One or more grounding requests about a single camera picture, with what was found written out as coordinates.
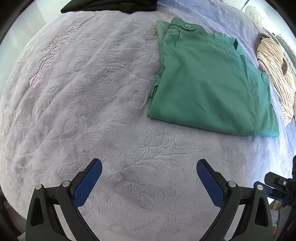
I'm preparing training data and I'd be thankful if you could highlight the black folded garment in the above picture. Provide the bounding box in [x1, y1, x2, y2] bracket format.
[61, 0, 158, 14]

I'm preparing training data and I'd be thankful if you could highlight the green garment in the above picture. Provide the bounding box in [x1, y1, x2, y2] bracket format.
[147, 17, 280, 137]

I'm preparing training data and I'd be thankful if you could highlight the cream floral pillow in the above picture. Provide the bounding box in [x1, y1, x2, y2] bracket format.
[244, 5, 266, 24]

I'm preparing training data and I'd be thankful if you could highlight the grey quilted headboard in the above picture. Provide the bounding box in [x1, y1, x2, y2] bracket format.
[264, 28, 295, 62]

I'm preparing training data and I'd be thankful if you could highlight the beige striped garment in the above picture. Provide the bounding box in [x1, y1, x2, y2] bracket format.
[256, 33, 295, 125]

